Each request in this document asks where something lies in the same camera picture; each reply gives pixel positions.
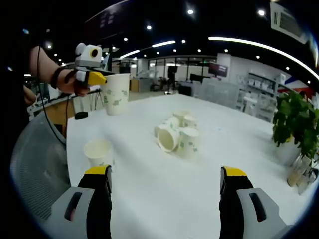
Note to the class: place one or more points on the small wooden cabinet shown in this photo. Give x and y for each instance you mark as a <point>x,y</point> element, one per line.
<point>134,84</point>
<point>59,112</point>

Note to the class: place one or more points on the white storage shelf rack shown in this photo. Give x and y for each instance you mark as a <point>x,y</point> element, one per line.
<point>261,83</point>

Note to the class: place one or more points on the dark display screen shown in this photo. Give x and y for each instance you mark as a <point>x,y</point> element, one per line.
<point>218,69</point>

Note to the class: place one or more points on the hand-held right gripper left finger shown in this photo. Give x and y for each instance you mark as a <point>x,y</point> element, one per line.
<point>97,199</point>

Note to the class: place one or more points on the grey mesh office chair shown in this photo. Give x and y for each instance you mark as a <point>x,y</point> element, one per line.
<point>37,161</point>
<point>219,93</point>

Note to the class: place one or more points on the green plant in white pot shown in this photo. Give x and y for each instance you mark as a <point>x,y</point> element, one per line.
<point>294,117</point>

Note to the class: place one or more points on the black computer mouse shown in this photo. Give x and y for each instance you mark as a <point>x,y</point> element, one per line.
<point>81,115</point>

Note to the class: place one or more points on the long ceiling strip light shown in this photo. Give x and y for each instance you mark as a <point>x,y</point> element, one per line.
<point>224,39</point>

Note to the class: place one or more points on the white table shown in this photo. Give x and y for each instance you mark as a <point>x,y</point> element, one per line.
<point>162,194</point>

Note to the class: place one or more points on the ceiling air conditioner unit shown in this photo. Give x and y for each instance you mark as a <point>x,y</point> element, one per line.
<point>286,22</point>

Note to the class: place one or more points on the green print paper cup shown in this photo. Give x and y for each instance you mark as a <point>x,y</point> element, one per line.
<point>117,92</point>
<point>97,152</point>

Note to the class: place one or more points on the pile of paper cups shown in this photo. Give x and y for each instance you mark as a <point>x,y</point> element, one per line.
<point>188,144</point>

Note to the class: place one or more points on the black sign board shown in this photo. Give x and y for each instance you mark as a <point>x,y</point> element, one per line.
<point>107,25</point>

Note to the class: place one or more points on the person's left hand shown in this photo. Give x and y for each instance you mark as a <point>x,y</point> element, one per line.
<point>71,88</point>

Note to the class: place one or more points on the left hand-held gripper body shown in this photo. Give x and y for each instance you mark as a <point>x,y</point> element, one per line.
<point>87,58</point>

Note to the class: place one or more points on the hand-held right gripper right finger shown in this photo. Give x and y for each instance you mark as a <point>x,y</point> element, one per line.
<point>231,199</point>

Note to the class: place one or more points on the short ceiling strip light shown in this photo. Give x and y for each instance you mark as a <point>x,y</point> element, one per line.
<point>163,44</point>
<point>130,54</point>

